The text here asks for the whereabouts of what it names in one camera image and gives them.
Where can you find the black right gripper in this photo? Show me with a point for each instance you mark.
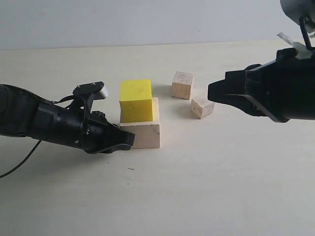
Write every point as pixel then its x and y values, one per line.
pixel 282 89

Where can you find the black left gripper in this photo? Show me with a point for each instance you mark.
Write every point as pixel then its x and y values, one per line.
pixel 61 126

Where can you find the large pale wooden cube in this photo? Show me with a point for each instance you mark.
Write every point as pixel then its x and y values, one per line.
pixel 147 133

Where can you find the yellow cube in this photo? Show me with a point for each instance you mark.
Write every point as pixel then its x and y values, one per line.
pixel 136 100

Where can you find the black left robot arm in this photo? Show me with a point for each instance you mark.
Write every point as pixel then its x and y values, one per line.
pixel 18 107

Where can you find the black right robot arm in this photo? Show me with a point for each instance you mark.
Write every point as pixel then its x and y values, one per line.
pixel 302 12

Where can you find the small natural wooden cube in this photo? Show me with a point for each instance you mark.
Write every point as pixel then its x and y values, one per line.
pixel 201 106

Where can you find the medium natural wooden cube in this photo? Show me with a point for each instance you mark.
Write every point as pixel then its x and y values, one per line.
pixel 182 85

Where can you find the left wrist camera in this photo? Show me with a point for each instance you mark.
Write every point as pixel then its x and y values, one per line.
pixel 98 89

